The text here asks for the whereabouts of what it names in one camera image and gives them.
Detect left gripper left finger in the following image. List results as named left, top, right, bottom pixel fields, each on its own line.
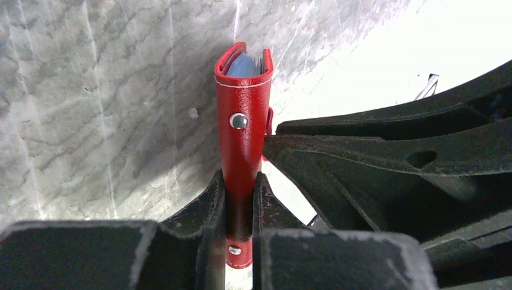
left=1, top=172, right=225, bottom=289

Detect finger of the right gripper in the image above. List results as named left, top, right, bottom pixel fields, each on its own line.
left=277, top=62, right=511, bottom=140
left=264, top=120, right=511, bottom=242

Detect red leather card holder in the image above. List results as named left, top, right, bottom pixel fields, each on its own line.
left=214, top=42, right=274, bottom=269

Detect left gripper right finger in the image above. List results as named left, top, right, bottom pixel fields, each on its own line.
left=252, top=173, right=438, bottom=289

